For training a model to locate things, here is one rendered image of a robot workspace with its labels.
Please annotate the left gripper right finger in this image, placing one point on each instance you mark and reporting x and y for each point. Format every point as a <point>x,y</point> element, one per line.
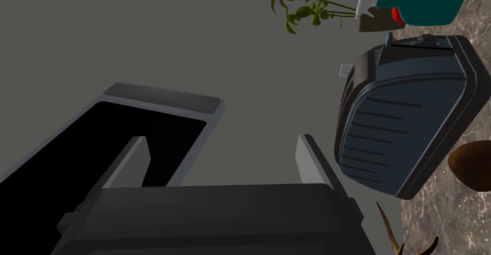
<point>311,162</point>

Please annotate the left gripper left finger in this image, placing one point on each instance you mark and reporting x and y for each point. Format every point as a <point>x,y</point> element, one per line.
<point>128,163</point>

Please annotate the brown dry twig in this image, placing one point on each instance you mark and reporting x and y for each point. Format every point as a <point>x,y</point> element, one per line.
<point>393,236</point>

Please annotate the teal spray bottle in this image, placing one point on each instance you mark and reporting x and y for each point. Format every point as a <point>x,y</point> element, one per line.
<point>422,4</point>

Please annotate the dark grey toaster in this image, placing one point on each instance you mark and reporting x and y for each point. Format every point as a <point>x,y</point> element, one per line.
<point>402,120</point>

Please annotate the brown round object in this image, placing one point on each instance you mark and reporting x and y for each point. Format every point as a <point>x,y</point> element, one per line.
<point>472,165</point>

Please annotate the grey microwave with black door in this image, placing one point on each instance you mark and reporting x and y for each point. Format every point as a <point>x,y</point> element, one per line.
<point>96,143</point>

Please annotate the green potted plant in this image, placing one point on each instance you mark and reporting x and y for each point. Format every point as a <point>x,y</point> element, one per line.
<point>307,7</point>

